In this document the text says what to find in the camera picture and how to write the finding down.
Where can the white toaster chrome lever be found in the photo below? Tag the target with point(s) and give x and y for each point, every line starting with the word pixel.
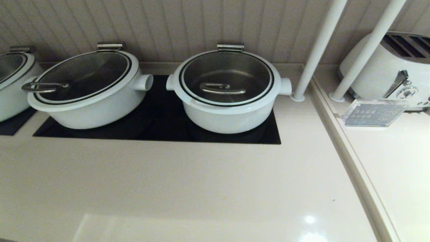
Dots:
pixel 379 74

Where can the clear acrylic sign holder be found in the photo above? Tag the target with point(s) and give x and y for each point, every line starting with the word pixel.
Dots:
pixel 374 114

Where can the black glass cooktop panel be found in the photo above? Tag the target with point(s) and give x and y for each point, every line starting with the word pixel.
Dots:
pixel 13 126
pixel 161 114

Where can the glass lid white rim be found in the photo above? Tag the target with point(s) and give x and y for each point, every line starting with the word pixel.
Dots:
pixel 10 65
pixel 84 74
pixel 228 72

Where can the white metal pole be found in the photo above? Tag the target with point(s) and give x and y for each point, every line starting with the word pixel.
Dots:
pixel 366 50
pixel 319 47

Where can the white round cooking pot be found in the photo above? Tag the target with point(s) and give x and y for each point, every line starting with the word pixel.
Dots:
pixel 100 114
pixel 10 101
pixel 228 121

